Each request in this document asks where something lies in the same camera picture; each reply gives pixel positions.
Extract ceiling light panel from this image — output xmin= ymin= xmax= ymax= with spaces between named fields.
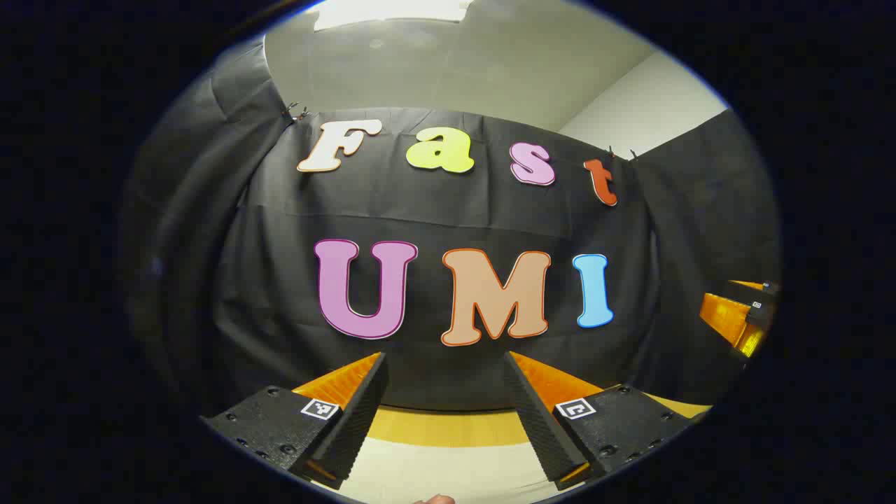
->
xmin=313 ymin=0 xmax=473 ymax=31

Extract black backdrop cloth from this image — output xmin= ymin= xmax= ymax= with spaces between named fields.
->
xmin=122 ymin=35 xmax=781 ymax=414

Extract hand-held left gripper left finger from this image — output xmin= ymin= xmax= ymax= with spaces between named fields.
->
xmin=202 ymin=352 xmax=389 ymax=491

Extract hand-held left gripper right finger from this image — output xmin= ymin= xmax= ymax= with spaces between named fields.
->
xmin=503 ymin=351 xmax=701 ymax=491

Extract white jeans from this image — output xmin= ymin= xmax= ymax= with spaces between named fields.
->
xmin=311 ymin=437 xmax=585 ymax=504

